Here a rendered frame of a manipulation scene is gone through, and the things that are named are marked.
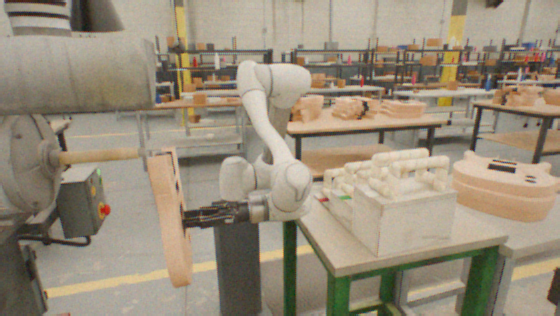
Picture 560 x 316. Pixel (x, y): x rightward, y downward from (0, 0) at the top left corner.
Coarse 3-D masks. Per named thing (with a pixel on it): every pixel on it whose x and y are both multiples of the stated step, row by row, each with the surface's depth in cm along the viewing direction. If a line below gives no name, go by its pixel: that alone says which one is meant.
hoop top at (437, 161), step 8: (408, 160) 87; (416, 160) 87; (424, 160) 88; (432, 160) 89; (440, 160) 89; (448, 160) 90; (392, 168) 85; (400, 168) 85; (408, 168) 86; (416, 168) 87; (424, 168) 88
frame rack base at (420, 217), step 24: (360, 192) 96; (408, 192) 93; (432, 192) 93; (456, 192) 93; (360, 216) 97; (384, 216) 87; (408, 216) 90; (432, 216) 93; (360, 240) 99; (384, 240) 90; (408, 240) 93; (432, 240) 96
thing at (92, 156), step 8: (72, 152) 79; (80, 152) 79; (88, 152) 80; (96, 152) 80; (104, 152) 80; (112, 152) 81; (120, 152) 81; (128, 152) 82; (136, 152) 82; (64, 160) 78; (72, 160) 79; (80, 160) 79; (88, 160) 80; (96, 160) 80; (104, 160) 81; (112, 160) 82
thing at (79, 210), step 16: (64, 176) 104; (80, 176) 104; (96, 176) 110; (64, 192) 99; (80, 192) 101; (96, 192) 109; (64, 208) 101; (80, 208) 102; (96, 208) 107; (64, 224) 102; (80, 224) 104; (96, 224) 106; (32, 240) 99; (48, 240) 102; (64, 240) 106
